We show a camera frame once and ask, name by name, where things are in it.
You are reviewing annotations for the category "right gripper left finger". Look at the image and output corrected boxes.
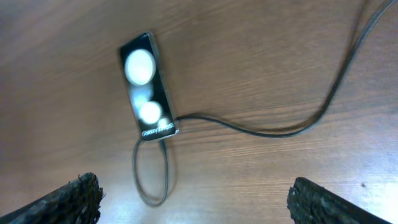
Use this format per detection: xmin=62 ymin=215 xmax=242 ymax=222
xmin=1 ymin=172 xmax=104 ymax=224

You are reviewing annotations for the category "black charging cable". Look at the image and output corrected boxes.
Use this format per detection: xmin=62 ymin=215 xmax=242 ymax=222
xmin=132 ymin=0 xmax=397 ymax=208

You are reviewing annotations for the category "black smartphone with white circles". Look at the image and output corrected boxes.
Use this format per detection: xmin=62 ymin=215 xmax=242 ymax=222
xmin=118 ymin=31 xmax=179 ymax=141

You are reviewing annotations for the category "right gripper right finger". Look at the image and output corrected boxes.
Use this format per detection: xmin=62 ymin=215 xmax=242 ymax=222
xmin=287 ymin=177 xmax=389 ymax=224

